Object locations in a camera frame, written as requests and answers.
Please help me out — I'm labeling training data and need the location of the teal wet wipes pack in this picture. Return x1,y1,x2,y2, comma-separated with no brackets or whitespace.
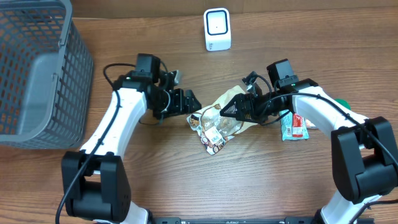
279,110,309,141

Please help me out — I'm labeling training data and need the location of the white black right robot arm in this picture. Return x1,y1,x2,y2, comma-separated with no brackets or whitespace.
220,59,397,223

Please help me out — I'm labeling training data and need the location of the grey plastic mesh basket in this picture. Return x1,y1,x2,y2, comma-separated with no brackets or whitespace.
1,1,94,149

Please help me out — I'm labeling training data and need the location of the beige Pantree snack pouch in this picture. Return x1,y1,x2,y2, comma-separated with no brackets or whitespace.
187,85,256,156

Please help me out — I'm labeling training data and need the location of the green lid jar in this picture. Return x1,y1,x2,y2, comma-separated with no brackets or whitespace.
335,98,351,110

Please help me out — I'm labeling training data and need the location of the red snack stick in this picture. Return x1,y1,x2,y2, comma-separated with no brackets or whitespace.
292,113,303,138

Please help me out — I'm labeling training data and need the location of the small orange box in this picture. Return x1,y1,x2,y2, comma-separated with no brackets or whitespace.
305,119,317,129

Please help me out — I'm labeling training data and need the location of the white barcode scanner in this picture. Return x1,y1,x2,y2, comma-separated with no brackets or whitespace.
203,7,232,52

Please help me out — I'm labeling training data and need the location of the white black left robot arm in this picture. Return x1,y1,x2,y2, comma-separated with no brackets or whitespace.
55,54,201,224

